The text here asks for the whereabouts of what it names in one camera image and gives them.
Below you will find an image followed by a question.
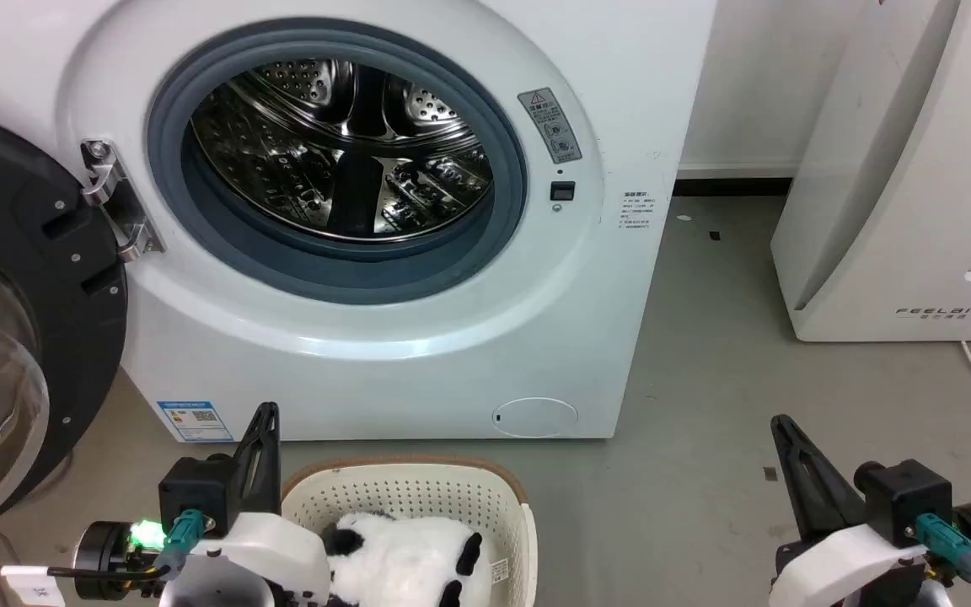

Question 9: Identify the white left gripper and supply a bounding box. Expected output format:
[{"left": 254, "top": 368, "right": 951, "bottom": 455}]
[{"left": 158, "top": 402, "right": 333, "bottom": 607}]

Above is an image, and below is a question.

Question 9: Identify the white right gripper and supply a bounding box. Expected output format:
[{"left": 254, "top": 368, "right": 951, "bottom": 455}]
[{"left": 769, "top": 414, "right": 930, "bottom": 607}]

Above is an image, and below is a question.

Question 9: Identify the black and white plush toy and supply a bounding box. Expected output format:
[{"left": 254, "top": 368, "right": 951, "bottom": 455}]
[{"left": 321, "top": 511, "right": 486, "bottom": 607}]

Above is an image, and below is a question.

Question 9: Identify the stainless steel washing machine drum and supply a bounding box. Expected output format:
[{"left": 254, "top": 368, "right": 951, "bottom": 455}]
[{"left": 189, "top": 57, "right": 495, "bottom": 244}]

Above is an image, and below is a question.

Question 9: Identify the black washer door with glass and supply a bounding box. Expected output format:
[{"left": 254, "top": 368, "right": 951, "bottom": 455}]
[{"left": 0, "top": 103, "right": 130, "bottom": 549}]

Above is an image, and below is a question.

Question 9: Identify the blue energy label sticker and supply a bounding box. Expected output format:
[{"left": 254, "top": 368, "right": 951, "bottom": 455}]
[{"left": 156, "top": 400, "right": 234, "bottom": 443}]

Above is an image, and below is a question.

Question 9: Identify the white perforated laundry basket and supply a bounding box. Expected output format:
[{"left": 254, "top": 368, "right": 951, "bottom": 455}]
[{"left": 281, "top": 456, "right": 539, "bottom": 607}]

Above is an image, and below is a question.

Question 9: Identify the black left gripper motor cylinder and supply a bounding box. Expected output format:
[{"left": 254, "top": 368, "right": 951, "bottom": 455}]
[{"left": 72, "top": 520, "right": 134, "bottom": 591}]

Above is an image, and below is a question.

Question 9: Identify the grey rubber door gasket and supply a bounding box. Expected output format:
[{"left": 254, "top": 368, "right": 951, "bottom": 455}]
[{"left": 146, "top": 19, "right": 528, "bottom": 306}]

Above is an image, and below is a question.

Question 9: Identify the oval white filter cover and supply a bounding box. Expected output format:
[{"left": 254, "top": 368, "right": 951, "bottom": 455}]
[{"left": 491, "top": 396, "right": 579, "bottom": 438}]

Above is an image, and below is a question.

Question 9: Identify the white air purifier appliance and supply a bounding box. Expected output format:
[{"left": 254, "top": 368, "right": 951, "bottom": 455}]
[{"left": 770, "top": 0, "right": 971, "bottom": 343}]

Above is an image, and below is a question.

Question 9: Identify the chrome door hinge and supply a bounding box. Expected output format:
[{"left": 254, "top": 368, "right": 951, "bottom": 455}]
[{"left": 79, "top": 139, "right": 168, "bottom": 262}]

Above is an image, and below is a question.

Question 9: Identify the white front-load washing machine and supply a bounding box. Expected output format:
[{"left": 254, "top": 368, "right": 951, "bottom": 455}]
[{"left": 0, "top": 0, "right": 718, "bottom": 444}]

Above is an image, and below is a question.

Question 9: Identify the small printed text sticker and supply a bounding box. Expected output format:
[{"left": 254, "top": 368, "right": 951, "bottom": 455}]
[{"left": 618, "top": 190, "right": 660, "bottom": 232}]

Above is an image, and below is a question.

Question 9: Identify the grey warning sticker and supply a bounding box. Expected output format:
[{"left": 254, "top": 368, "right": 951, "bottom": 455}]
[{"left": 518, "top": 87, "right": 583, "bottom": 165}]

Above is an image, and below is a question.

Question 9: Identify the teal left cable connector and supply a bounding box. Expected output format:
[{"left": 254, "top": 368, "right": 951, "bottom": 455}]
[{"left": 154, "top": 508, "right": 206, "bottom": 576}]

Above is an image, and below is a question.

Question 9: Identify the teal cable connector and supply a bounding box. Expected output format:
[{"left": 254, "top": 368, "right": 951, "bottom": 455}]
[
  {"left": 154, "top": 508, "right": 206, "bottom": 576},
  {"left": 914, "top": 513, "right": 971, "bottom": 585}
]

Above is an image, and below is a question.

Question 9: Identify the teal right cable connector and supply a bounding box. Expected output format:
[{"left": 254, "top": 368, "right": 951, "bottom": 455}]
[{"left": 914, "top": 513, "right": 971, "bottom": 585}]

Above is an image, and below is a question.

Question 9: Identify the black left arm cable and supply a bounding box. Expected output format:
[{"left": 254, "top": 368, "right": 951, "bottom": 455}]
[{"left": 0, "top": 561, "right": 173, "bottom": 591}]

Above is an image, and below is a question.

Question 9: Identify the white cable label tag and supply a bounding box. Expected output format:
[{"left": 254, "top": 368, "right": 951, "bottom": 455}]
[{"left": 0, "top": 565, "right": 66, "bottom": 607}]

